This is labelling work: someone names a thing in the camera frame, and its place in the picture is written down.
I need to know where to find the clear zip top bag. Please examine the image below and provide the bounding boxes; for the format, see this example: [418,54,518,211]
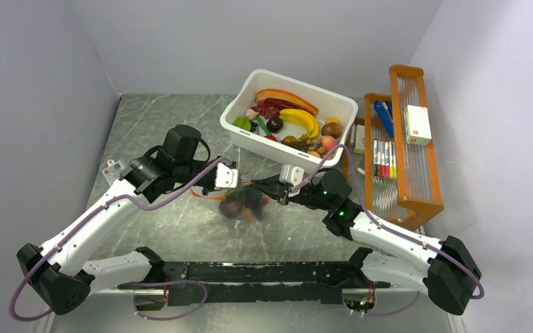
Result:
[189,181,278,221]

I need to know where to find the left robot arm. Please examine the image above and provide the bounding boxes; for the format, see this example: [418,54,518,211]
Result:
[17,124,239,315]

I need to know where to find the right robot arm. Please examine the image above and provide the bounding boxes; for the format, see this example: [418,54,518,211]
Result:
[250,168,484,316]

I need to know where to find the white plastic food bin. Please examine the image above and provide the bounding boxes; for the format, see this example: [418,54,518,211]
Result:
[220,69,358,171]

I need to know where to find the green toy lime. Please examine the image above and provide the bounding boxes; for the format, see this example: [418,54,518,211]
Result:
[232,117,252,132]

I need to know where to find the yellow toy banana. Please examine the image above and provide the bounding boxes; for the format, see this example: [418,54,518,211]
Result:
[279,109,320,142]

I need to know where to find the red toy grapes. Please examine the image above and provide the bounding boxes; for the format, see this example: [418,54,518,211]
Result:
[251,100,280,119]

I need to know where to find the orange toy melon slice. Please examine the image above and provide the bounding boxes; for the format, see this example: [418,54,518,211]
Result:
[255,89,319,116]

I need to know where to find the set of coloured markers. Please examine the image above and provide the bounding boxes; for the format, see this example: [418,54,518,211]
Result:
[372,139,397,180]

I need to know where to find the orange wooden rack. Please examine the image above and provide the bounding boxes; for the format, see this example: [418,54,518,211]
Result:
[342,65,444,230]

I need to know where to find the white small carton box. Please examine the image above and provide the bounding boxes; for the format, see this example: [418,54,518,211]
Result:
[404,105,432,146]

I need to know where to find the white tag card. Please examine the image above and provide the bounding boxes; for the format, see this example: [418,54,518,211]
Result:
[102,160,126,186]

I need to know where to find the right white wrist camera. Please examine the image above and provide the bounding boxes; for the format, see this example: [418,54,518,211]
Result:
[278,164,305,186]

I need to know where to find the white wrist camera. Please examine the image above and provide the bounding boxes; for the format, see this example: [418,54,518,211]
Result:
[278,164,305,186]
[214,162,240,189]

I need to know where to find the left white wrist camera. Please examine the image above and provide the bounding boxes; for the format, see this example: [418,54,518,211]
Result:
[214,162,240,189]

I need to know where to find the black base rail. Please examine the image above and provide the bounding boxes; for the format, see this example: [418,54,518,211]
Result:
[122,260,389,306]

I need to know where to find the blue handled tool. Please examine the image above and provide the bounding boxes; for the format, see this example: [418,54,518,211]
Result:
[373,100,394,139]

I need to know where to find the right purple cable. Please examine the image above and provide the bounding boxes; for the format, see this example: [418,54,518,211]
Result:
[291,144,485,318]

